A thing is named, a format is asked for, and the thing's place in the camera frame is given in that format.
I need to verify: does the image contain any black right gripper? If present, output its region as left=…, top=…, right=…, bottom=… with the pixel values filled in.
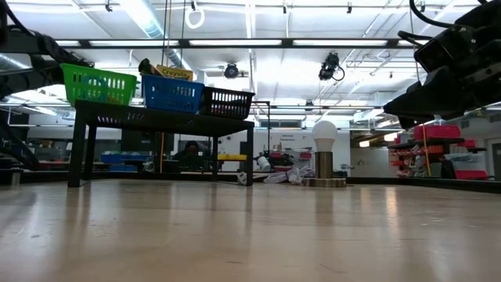
left=383, top=23, right=501, bottom=130

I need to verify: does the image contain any black plastic slotted basket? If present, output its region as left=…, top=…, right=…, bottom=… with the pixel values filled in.
left=200, top=85, right=256, bottom=121

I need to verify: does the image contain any blue plastic slotted basket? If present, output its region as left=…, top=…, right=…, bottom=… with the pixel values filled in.
left=141, top=74, right=205, bottom=114

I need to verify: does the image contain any green plastic tray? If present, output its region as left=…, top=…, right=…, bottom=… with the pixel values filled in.
left=60, top=63, right=138, bottom=107

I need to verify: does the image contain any red plastic crate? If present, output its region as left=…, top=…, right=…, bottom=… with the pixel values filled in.
left=455, top=169, right=489, bottom=181
left=413, top=125, right=462, bottom=141

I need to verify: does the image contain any black storage rack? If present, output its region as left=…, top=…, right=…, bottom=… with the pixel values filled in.
left=387, top=136, right=488, bottom=179

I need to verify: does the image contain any clear plastic bin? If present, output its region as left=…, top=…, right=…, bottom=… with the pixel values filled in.
left=444, top=152, right=486, bottom=172

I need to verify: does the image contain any small dark hanging device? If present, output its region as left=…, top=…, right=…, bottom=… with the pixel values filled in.
left=223, top=62, right=240, bottom=79

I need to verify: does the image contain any black overhead beam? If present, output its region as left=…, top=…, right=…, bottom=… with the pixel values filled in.
left=54, top=38, right=431, bottom=49

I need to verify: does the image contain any person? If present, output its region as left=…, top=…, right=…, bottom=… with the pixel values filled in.
left=171, top=139, right=209, bottom=172

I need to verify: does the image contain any blue plastic bin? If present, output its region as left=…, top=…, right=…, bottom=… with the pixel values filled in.
left=100, top=153, right=153, bottom=172

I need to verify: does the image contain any thin yellow hanging cord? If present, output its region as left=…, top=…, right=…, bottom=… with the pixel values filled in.
left=420, top=125, right=432, bottom=177

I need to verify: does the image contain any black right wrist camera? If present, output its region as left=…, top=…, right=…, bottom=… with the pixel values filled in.
left=413, top=25, right=477, bottom=74

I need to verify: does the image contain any black aluminium table frame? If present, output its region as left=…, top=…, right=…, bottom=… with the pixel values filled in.
left=0, top=168, right=501, bottom=194

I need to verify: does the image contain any black overhead camera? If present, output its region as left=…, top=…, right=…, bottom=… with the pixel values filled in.
left=319, top=52, right=346, bottom=82

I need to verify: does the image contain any white lamp cable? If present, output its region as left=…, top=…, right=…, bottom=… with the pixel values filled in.
left=236, top=165, right=316, bottom=186

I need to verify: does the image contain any white hanging ring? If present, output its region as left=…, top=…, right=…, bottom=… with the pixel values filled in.
left=184, top=7, right=206, bottom=31

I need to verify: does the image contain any thin hanging ceiling cord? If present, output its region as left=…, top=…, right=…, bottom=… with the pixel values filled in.
left=179, top=0, right=187, bottom=67
left=162, top=0, right=173, bottom=66

